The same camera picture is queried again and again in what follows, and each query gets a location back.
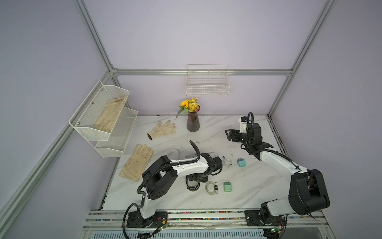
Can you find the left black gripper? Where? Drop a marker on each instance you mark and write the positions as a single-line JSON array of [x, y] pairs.
[[192, 177]]

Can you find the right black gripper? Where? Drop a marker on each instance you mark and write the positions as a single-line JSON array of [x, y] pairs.
[[236, 132]]

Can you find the green charger plug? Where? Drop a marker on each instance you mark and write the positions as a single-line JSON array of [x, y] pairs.
[[227, 186]]

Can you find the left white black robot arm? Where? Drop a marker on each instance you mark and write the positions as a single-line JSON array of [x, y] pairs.
[[157, 180]]

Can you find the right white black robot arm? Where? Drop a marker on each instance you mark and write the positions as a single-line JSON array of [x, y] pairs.
[[307, 189]]

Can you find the right teal charger plug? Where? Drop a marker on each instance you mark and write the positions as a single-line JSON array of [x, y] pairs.
[[241, 162]]

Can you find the dark glass flower vase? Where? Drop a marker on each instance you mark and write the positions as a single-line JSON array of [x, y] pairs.
[[193, 123]]

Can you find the white knit glove on table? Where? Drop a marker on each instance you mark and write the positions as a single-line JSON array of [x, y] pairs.
[[162, 129]]

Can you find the yellow flower bouquet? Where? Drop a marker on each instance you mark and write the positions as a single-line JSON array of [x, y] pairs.
[[188, 106]]

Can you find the beige leather glove on table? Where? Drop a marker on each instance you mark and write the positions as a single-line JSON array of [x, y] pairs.
[[137, 163]]

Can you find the lower white mesh shelf bin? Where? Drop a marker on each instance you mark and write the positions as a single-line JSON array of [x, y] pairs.
[[120, 135]]

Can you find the white mesh shelf bin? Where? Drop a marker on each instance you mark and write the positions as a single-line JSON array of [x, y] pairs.
[[120, 135], [86, 118]]

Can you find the beige glove in bin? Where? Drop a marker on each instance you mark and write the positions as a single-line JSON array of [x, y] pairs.
[[109, 115]]

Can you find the upper white mesh shelf bin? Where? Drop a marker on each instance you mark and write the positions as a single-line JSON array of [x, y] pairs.
[[86, 118]]

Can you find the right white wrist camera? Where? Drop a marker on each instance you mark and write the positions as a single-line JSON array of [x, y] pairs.
[[243, 122]]

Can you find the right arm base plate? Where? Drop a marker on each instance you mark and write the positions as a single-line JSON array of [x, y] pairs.
[[260, 218]]

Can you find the white wire wall basket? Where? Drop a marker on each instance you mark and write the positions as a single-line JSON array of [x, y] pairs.
[[207, 80]]

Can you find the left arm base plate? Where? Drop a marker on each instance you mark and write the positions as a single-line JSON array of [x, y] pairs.
[[135, 220]]

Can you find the aluminium front rail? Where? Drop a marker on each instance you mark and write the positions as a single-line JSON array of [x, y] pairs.
[[206, 224]]

